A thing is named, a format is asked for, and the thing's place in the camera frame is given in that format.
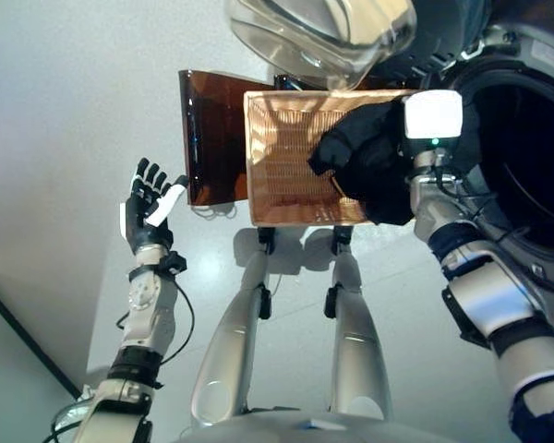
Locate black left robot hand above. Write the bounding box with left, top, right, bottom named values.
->
left=118, top=157, right=190, bottom=254

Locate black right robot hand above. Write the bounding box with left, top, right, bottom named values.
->
left=399, top=90, right=465, bottom=158

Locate large plain black garment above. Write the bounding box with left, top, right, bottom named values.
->
left=307, top=99, right=484, bottom=228

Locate grey front-load washing machine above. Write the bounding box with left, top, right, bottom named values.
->
left=424, top=0, right=554, bottom=345

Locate round glass washer door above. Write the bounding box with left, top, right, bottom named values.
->
left=225, top=0, right=490, bottom=92

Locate rectangular wicker laundry basket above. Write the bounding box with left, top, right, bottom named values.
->
left=243, top=89, right=422, bottom=229

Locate silver right robot leg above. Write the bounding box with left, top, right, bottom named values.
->
left=323, top=225, right=393, bottom=421

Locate grey robot torso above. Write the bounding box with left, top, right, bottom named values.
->
left=175, top=408, right=513, bottom=443

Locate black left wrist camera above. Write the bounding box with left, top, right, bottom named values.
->
left=161, top=251, right=187, bottom=274

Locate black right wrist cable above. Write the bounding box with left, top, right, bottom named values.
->
left=433, top=163, right=505, bottom=223

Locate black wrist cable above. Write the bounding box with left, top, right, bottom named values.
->
left=115, top=279, right=196, bottom=365
left=433, top=163, right=505, bottom=223

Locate thin grey floor cord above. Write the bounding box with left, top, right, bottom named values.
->
left=190, top=204, right=239, bottom=219

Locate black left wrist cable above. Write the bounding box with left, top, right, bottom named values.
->
left=115, top=279, right=196, bottom=365

